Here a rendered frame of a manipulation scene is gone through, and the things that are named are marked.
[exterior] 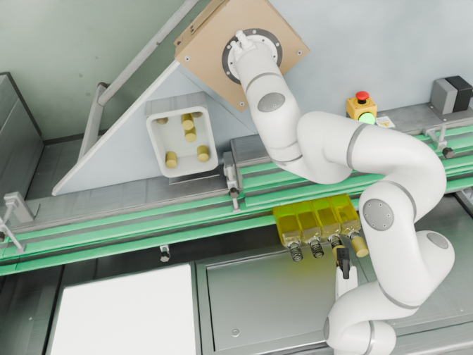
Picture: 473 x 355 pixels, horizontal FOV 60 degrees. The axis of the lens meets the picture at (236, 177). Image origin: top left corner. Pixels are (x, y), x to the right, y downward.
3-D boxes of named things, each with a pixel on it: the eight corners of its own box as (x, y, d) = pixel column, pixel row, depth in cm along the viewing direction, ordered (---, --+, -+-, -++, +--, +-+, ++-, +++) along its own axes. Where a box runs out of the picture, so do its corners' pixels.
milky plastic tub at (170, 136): (163, 162, 132) (163, 179, 126) (144, 101, 118) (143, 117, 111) (216, 152, 133) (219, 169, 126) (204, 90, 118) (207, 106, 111)
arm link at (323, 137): (371, 110, 71) (381, 170, 83) (269, 85, 87) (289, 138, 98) (341, 148, 68) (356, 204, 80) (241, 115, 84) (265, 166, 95)
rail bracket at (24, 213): (28, 210, 134) (8, 266, 117) (2, 171, 123) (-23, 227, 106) (42, 208, 134) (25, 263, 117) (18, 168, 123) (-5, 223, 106)
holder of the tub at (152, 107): (167, 173, 136) (167, 189, 130) (145, 101, 118) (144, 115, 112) (218, 163, 136) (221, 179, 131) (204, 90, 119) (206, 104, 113)
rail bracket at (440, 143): (419, 133, 123) (442, 160, 113) (423, 112, 119) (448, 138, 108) (431, 130, 123) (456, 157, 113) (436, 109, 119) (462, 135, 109)
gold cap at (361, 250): (364, 242, 114) (370, 254, 111) (352, 246, 115) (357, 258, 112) (362, 234, 112) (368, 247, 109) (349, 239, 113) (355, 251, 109)
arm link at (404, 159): (341, 132, 67) (429, 158, 57) (383, 115, 75) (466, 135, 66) (332, 206, 73) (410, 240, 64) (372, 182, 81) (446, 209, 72)
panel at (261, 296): (63, 291, 131) (39, 403, 106) (59, 285, 130) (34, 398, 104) (338, 238, 134) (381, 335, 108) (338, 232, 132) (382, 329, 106)
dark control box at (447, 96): (429, 101, 132) (442, 115, 125) (433, 79, 127) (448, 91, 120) (453, 96, 132) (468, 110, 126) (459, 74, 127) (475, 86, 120)
